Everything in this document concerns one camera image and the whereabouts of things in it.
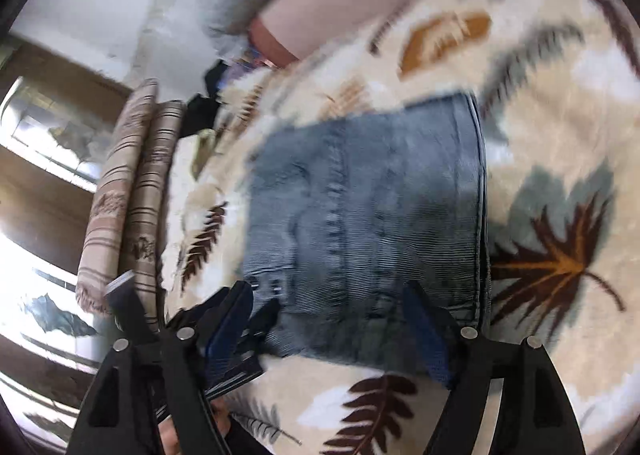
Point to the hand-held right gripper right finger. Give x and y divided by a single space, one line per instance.
430 335

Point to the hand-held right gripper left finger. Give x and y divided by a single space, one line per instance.
225 335

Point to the blue denim pants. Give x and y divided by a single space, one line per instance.
375 215

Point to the colourful packets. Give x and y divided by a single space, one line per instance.
252 60

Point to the brown glass-door cabinet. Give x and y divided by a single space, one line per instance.
45 215

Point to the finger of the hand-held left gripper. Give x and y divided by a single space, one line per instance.
265 320

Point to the striped beige cushion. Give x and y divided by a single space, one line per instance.
112 195
150 175

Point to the person's left hand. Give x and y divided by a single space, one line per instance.
170 440

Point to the pink brown bolster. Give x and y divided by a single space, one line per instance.
350 0

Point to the black cloth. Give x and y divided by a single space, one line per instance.
200 110

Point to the white cloth with green trim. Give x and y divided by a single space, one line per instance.
202 155

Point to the leaf print blanket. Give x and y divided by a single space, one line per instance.
550 125

